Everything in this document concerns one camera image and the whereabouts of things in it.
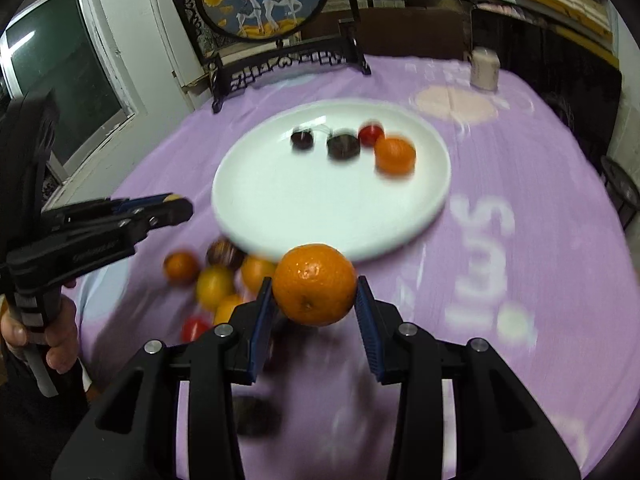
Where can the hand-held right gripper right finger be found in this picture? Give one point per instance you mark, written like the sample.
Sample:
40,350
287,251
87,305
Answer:
368,332

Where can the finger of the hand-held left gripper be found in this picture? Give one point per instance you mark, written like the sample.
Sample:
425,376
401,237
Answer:
160,217
150,202

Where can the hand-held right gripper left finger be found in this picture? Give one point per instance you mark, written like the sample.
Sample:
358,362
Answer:
261,332

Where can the large orange mandarin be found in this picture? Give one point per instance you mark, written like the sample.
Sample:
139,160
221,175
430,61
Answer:
315,285

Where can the white round plate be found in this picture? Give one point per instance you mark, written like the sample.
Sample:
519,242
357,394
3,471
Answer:
331,185

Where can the person's left hand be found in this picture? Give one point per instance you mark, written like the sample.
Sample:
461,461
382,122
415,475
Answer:
60,332

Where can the yellow round fruit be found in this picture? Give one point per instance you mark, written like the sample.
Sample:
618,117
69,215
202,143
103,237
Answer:
215,286

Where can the red cherry tomato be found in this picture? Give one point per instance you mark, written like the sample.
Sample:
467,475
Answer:
370,134
195,329

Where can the window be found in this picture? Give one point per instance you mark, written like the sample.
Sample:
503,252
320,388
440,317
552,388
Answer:
60,85

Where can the purple printed tablecloth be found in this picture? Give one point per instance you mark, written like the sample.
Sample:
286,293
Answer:
500,200

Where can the round deer painting screen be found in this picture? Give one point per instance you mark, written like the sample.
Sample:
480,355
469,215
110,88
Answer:
260,0

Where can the white jar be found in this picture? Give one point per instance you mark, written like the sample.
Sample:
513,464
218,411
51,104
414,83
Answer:
483,67

